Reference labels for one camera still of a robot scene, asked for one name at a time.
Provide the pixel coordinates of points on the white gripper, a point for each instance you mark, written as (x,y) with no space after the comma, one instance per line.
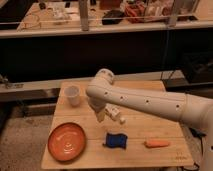
(114,113)

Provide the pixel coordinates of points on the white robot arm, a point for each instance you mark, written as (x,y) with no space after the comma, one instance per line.
(193,111)

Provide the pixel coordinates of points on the blue cloth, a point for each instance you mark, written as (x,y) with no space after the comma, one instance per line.
(116,140)

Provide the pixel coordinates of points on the wooden table board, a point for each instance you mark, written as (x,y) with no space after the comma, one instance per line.
(139,127)

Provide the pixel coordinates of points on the orange carrot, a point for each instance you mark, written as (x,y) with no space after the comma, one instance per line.
(156,143)

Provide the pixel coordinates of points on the white plastic cup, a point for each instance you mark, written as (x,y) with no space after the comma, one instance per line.
(73,95)

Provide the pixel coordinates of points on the orange plate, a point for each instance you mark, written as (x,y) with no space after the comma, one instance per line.
(66,142)

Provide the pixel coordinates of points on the black bag on shelf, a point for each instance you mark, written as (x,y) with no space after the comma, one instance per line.
(112,17)

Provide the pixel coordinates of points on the red object on shelf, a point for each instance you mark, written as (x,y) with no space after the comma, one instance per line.
(135,12)

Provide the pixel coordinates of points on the grey metal post right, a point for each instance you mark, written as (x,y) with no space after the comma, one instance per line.
(174,13)

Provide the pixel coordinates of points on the grey metal post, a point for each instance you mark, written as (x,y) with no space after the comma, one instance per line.
(83,10)
(174,13)

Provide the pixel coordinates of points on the grey metal post left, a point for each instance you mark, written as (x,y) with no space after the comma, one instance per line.
(83,10)

